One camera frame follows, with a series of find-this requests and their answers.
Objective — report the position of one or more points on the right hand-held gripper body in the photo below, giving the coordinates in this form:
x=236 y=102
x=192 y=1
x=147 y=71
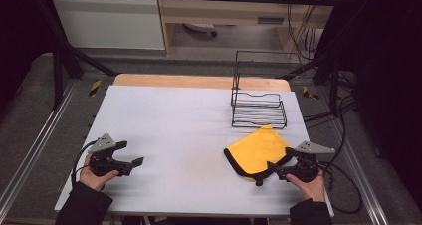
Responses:
x=305 y=170

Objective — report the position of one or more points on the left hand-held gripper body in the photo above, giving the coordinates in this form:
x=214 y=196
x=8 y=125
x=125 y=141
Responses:
x=103 y=167

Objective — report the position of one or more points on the yellow cloth with black edge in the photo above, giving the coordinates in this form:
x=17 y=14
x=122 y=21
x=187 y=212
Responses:
x=257 y=150

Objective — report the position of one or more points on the person's left hand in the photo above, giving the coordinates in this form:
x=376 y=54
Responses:
x=93 y=181

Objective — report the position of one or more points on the person's right hand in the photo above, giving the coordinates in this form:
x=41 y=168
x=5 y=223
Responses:
x=313 y=190

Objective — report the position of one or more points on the yellow black tape strip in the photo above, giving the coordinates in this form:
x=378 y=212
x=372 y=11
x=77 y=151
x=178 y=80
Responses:
x=95 y=88
x=310 y=94

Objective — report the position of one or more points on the white table cover sheet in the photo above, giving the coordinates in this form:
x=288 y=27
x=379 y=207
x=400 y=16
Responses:
x=182 y=118

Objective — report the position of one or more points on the black metal stand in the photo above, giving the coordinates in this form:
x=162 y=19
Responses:
x=333 y=85
x=58 y=75

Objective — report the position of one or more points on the white cabinet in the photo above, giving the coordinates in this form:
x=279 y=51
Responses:
x=109 y=22

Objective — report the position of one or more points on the dark curtain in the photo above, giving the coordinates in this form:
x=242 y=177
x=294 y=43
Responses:
x=16 y=36
x=391 y=69

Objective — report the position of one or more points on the white chair base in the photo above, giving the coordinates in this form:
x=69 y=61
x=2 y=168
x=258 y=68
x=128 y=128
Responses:
x=200 y=27

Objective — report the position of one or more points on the wooden desk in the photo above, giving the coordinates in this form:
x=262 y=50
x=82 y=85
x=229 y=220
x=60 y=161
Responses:
x=232 y=12

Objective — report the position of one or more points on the aluminium rail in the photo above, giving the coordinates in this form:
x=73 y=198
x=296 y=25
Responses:
x=36 y=145
x=363 y=181

